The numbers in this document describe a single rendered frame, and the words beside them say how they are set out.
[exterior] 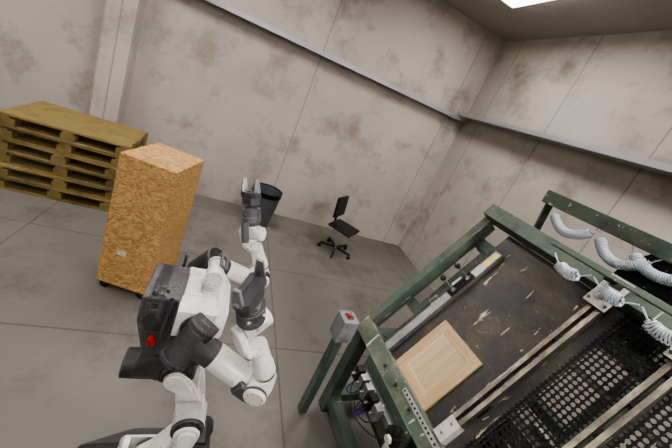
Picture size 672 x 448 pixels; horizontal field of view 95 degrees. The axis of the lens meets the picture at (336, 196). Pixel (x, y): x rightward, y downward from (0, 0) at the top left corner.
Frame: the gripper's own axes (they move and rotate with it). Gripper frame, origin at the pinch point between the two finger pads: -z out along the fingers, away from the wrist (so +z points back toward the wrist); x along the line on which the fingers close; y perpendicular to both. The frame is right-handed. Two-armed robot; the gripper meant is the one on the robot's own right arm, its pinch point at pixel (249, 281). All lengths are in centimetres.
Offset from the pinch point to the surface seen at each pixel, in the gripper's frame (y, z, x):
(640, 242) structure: 170, 35, 143
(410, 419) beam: 74, 117, 33
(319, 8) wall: -156, -11, 417
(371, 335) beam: 43, 128, 76
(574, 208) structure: 146, 42, 175
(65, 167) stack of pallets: -317, 151, 130
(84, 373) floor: -123, 165, -7
